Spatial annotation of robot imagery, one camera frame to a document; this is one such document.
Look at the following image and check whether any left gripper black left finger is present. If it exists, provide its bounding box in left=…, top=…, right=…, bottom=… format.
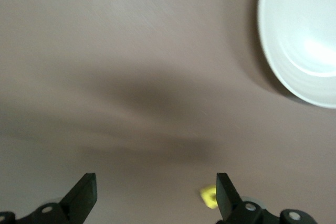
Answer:
left=0, top=173, right=98, bottom=224

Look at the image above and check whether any yellow foam letter b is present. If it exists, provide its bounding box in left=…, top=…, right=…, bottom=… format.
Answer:
left=199, top=185, right=218, bottom=208

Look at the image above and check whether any white round plate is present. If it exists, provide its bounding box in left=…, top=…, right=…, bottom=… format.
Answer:
left=258, top=0, right=336, bottom=109

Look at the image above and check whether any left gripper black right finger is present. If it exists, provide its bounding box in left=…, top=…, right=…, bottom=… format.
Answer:
left=216, top=172, right=317, bottom=224

